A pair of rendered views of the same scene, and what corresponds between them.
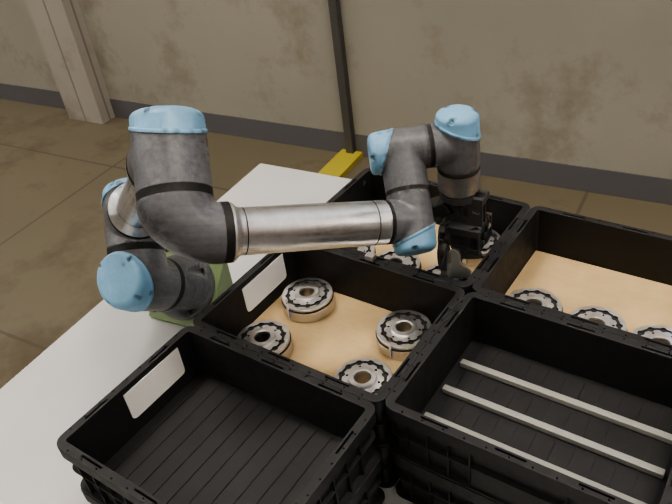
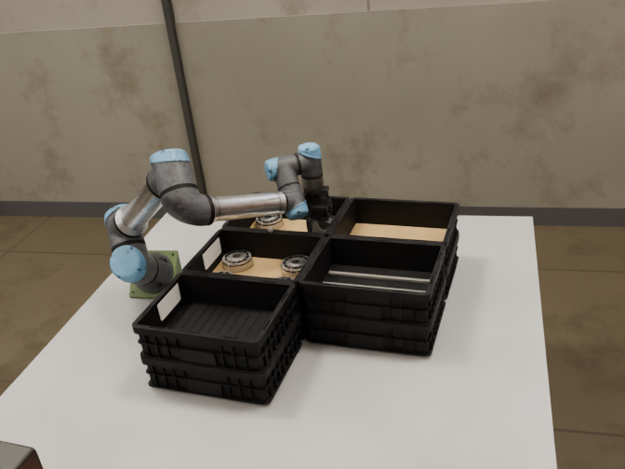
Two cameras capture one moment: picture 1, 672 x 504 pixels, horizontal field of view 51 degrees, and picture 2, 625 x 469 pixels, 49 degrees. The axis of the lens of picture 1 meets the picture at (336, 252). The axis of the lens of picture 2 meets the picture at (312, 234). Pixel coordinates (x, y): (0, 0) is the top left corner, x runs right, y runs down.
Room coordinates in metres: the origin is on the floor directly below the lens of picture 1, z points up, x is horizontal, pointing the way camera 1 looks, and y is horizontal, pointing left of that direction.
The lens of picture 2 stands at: (-0.98, 0.43, 2.02)
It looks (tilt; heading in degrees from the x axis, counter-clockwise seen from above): 28 degrees down; 343
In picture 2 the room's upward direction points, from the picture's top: 6 degrees counter-clockwise
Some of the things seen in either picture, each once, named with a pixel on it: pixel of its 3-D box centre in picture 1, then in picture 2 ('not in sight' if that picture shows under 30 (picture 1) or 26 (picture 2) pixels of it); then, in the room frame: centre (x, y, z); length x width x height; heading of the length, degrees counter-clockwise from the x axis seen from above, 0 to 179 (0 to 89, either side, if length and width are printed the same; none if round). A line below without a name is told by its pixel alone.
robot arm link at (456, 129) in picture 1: (456, 140); (309, 160); (1.07, -0.23, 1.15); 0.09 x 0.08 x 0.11; 89
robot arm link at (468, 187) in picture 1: (459, 178); (312, 180); (1.08, -0.24, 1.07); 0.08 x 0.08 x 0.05
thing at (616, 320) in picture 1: (595, 326); not in sight; (0.87, -0.43, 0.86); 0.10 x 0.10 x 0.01
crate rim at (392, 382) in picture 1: (328, 311); (255, 256); (0.95, 0.03, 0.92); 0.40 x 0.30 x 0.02; 51
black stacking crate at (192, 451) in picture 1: (223, 451); (219, 321); (0.71, 0.22, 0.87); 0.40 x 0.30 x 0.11; 51
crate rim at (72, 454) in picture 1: (215, 429); (216, 307); (0.71, 0.22, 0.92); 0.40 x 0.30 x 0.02; 51
